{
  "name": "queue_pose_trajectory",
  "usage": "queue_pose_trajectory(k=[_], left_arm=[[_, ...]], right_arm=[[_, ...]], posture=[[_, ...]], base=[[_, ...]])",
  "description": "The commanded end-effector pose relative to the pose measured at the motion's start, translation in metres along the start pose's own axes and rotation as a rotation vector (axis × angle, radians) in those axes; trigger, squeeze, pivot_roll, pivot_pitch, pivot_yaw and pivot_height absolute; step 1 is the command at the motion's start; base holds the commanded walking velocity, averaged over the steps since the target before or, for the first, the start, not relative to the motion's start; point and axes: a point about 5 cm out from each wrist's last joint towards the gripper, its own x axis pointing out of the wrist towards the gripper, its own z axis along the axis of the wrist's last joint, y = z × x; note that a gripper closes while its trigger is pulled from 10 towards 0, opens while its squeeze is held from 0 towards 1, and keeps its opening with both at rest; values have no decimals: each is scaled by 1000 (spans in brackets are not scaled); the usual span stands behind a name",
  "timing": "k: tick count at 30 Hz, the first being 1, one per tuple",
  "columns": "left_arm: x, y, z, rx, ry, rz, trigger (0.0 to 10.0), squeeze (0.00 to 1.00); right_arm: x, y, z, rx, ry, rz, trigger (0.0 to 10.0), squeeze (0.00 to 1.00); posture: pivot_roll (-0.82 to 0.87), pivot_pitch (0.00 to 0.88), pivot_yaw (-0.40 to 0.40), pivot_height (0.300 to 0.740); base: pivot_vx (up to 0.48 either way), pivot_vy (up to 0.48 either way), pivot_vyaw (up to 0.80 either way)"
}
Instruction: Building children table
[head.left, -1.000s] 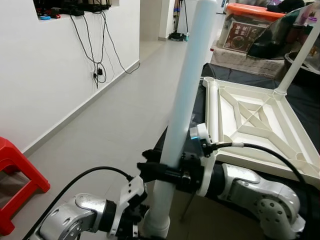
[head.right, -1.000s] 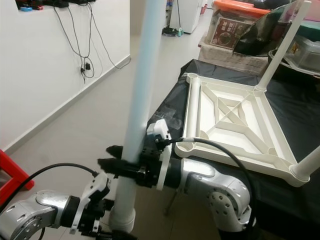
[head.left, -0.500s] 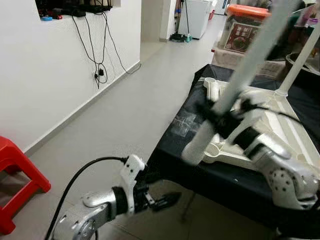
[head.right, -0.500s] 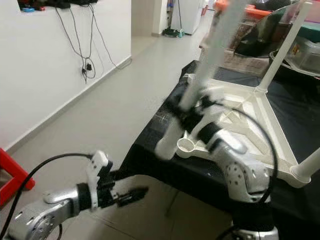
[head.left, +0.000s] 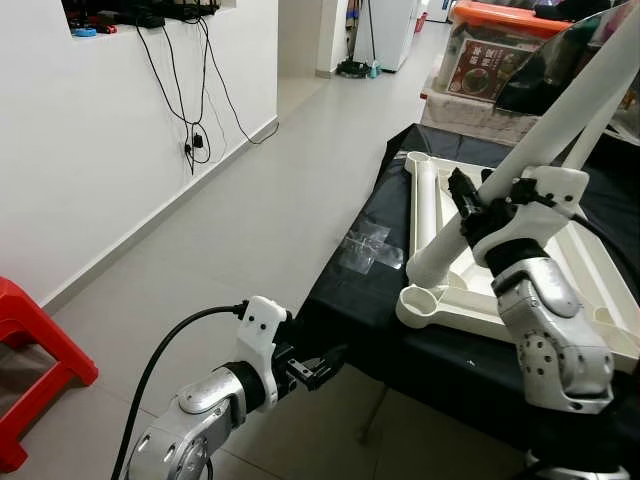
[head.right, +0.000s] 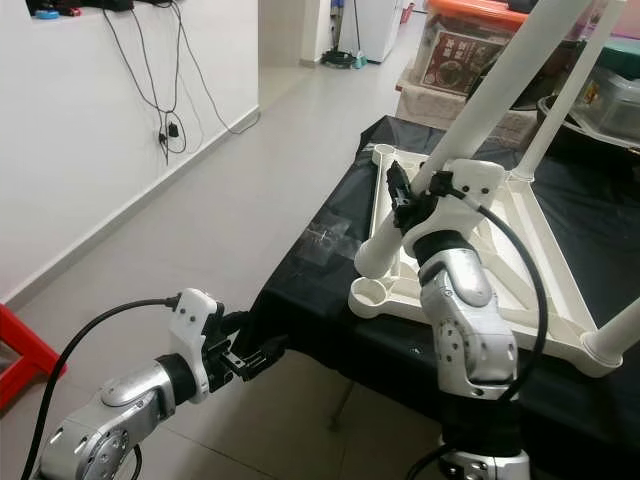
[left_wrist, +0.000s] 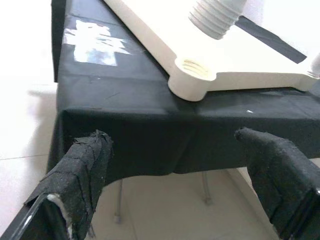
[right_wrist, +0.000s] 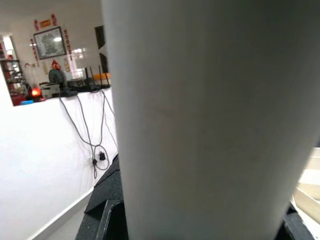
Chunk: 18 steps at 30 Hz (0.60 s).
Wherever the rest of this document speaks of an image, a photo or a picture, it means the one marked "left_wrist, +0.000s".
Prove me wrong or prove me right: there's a white plastic table leg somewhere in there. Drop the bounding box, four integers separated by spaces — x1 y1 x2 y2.
187 0 248 41
306 52 320 78

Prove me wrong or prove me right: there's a white children table top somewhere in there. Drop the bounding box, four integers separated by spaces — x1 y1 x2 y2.
103 0 320 102

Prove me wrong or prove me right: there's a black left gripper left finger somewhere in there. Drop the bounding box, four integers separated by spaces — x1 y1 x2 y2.
0 129 114 240

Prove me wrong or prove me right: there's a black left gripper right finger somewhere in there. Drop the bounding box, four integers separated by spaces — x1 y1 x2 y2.
234 126 320 240

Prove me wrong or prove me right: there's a grey metal table frame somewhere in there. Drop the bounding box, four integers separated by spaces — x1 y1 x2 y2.
113 172 213 225

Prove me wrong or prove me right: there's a crumpled clear tape piece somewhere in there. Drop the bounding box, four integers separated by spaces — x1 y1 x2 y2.
64 18 133 67

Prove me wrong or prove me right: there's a black tablecloth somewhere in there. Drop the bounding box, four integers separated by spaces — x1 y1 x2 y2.
47 0 320 188

